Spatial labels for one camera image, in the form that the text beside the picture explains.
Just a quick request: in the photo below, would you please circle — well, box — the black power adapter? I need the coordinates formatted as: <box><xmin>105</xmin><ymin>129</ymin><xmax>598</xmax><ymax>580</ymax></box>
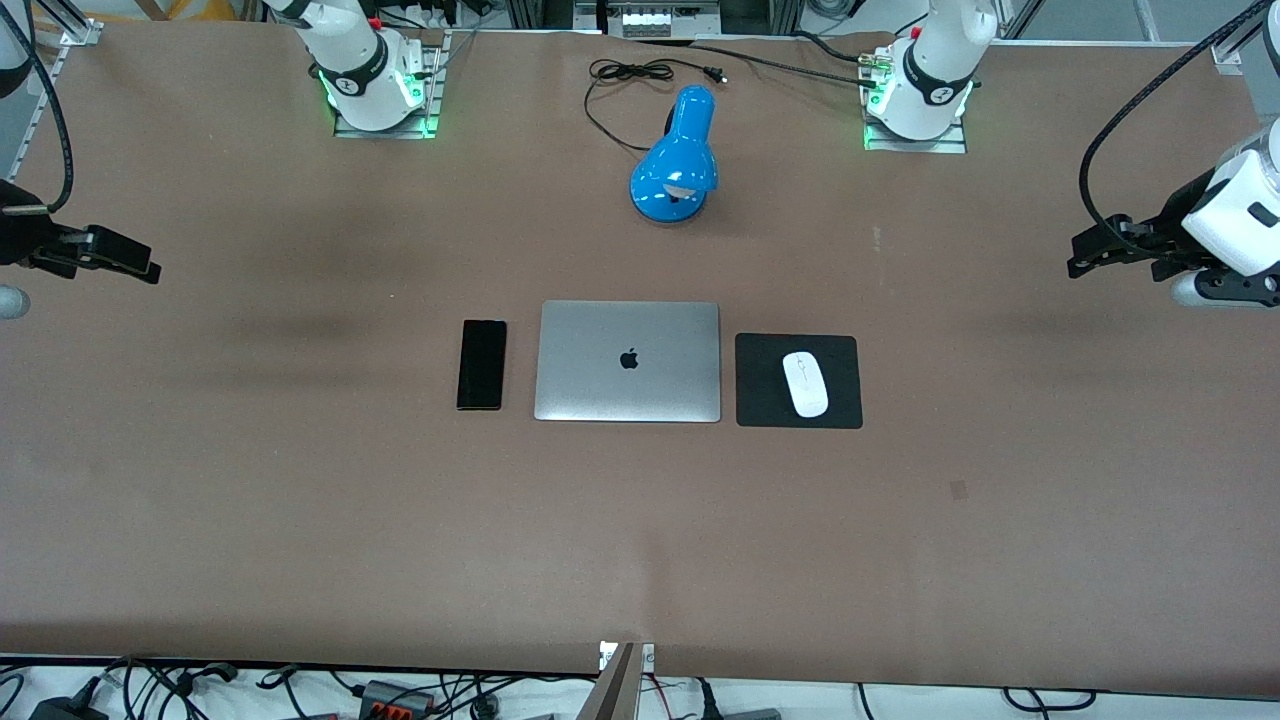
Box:
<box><xmin>28</xmin><ymin>690</ymin><xmax>107</xmax><ymax>720</ymax></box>

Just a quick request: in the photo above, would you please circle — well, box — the aluminium frame rail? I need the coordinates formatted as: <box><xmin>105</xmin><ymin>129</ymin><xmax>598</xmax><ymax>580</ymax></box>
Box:
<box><xmin>1208</xmin><ymin>0</ymin><xmax>1280</xmax><ymax>113</ymax></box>

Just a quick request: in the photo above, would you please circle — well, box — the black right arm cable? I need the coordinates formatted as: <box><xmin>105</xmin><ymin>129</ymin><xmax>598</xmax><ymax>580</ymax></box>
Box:
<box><xmin>0</xmin><ymin>0</ymin><xmax>77</xmax><ymax>215</ymax></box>

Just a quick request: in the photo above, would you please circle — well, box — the grey box with orange connectors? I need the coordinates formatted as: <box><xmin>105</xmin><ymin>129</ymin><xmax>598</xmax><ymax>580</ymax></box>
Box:
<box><xmin>358</xmin><ymin>679</ymin><xmax>437</xmax><ymax>720</ymax></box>

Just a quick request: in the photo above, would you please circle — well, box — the black square mouse pad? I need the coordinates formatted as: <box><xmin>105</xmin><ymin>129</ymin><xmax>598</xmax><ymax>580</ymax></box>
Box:
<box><xmin>735</xmin><ymin>333</ymin><xmax>864</xmax><ymax>430</ymax></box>

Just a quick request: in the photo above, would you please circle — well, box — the blue desk lamp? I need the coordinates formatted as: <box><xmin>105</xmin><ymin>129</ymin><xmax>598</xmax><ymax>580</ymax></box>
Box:
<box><xmin>629</xmin><ymin>85</ymin><xmax>720</xmax><ymax>226</ymax></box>

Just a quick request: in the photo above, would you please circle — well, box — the silver closed laptop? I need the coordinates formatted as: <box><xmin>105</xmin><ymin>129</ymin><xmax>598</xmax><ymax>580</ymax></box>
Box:
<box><xmin>533</xmin><ymin>300</ymin><xmax>722</xmax><ymax>424</ymax></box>

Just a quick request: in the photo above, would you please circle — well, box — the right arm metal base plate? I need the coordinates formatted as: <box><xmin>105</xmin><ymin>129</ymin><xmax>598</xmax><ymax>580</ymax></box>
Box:
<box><xmin>332</xmin><ymin>30</ymin><xmax>448</xmax><ymax>140</ymax></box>

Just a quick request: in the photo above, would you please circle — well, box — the looped black floor cable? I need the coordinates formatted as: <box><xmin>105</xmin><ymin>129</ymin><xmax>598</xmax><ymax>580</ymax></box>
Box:
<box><xmin>1002</xmin><ymin>687</ymin><xmax>1098</xmax><ymax>715</ymax></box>

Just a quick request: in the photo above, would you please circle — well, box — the white perforated metal rail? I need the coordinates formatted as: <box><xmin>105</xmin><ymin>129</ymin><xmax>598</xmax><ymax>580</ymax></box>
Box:
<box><xmin>10</xmin><ymin>38</ymin><xmax>73</xmax><ymax>173</ymax></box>

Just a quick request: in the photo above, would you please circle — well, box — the white computer mouse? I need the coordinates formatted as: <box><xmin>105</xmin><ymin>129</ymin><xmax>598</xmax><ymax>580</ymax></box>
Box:
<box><xmin>781</xmin><ymin>350</ymin><xmax>830</xmax><ymax>419</ymax></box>

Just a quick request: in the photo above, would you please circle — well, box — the thick black power cable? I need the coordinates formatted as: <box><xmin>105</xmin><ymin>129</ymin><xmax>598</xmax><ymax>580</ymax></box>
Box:
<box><xmin>636</xmin><ymin>32</ymin><xmax>893</xmax><ymax>91</ymax></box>

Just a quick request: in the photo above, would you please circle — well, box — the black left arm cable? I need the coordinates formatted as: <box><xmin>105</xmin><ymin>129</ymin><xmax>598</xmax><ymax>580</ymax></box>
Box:
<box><xmin>1077</xmin><ymin>0</ymin><xmax>1273</xmax><ymax>241</ymax></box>

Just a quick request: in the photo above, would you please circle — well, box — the thin black lamp cord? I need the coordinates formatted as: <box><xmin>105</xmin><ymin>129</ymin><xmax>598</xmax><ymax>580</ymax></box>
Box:
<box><xmin>584</xmin><ymin>58</ymin><xmax>728</xmax><ymax>154</ymax></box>

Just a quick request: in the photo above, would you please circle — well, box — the white power strip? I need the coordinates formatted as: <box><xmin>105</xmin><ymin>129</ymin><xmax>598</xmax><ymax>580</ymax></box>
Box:
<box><xmin>620</xmin><ymin>8</ymin><xmax>703</xmax><ymax>39</ymax></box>

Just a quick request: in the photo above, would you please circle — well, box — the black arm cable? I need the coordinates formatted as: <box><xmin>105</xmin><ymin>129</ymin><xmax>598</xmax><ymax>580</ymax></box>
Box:
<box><xmin>0</xmin><ymin>0</ymin><xmax>77</xmax><ymax>215</ymax></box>
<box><xmin>1077</xmin><ymin>0</ymin><xmax>1273</xmax><ymax>241</ymax></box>

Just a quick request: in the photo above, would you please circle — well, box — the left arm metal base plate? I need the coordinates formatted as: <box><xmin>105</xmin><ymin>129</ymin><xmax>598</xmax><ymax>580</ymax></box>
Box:
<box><xmin>862</xmin><ymin>48</ymin><xmax>969</xmax><ymax>155</ymax></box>

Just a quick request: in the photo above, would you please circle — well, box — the black smartphone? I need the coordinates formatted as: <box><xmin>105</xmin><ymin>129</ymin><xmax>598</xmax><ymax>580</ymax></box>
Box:
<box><xmin>456</xmin><ymin>319</ymin><xmax>508</xmax><ymax>412</ymax></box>

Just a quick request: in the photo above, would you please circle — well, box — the aluminium profile post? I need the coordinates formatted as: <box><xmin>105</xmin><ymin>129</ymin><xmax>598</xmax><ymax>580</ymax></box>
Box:
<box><xmin>576</xmin><ymin>640</ymin><xmax>657</xmax><ymax>720</ymax></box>

